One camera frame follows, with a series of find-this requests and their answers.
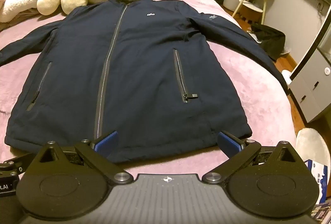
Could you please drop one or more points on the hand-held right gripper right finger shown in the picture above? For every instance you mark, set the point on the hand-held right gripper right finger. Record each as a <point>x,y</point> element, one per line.
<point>228,144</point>

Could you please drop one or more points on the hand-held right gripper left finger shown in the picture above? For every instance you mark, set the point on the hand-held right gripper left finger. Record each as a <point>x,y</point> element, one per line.
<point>106,143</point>

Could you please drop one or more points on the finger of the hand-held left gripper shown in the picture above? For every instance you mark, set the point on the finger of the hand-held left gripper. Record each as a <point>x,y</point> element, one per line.
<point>19,157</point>

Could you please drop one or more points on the navy zip jacket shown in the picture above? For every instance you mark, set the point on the navy zip jacket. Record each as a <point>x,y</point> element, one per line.
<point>134,69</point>

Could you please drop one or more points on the mauve bed cover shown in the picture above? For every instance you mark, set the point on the mauve bed cover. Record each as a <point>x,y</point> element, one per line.
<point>245,100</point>

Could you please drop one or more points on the white round pouf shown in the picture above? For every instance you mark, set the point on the white round pouf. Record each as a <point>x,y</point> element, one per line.
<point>311,145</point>

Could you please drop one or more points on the blue and white box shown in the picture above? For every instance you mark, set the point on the blue and white box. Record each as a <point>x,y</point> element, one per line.
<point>319,180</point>

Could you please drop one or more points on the grey drawer cabinet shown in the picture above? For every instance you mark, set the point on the grey drawer cabinet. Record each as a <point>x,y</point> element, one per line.
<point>313,84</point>

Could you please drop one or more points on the black bag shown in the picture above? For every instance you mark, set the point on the black bag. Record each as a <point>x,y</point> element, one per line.
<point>270,39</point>

